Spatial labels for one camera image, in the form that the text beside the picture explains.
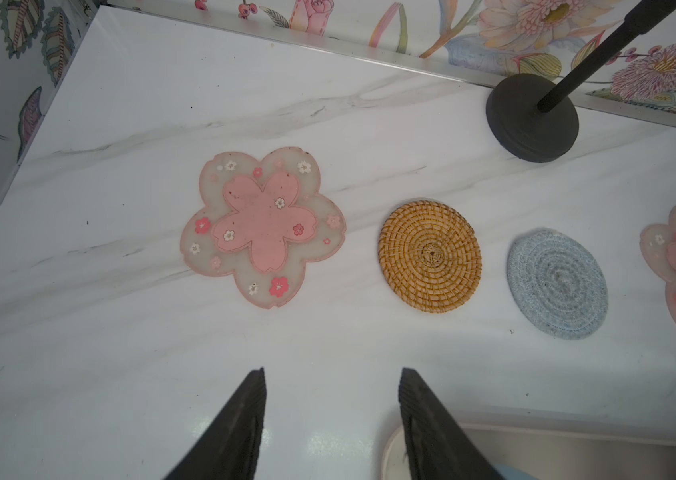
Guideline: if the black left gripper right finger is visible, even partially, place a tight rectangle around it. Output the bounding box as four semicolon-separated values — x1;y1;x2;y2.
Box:
398;368;503;480

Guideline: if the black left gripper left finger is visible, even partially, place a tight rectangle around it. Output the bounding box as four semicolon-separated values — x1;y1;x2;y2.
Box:
166;368;267;480

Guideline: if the woven rattan round coaster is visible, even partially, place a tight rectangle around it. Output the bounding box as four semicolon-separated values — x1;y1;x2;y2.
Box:
378;200;483;314

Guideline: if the blue woven round coaster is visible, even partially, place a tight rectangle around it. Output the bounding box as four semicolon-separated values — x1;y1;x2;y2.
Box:
506;228;609;340

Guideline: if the light blue cup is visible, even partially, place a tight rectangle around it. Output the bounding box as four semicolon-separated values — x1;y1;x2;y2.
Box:
494;464;538;480

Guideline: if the pink flower silicone coaster left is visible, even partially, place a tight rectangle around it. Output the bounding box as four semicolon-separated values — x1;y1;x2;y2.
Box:
180;147;347;309

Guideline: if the beige silicone tray mat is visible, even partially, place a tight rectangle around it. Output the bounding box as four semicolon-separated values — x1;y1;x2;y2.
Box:
381;422;676;480

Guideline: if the black microphone stand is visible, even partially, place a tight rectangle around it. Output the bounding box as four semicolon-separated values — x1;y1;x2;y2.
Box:
486;0;676;163

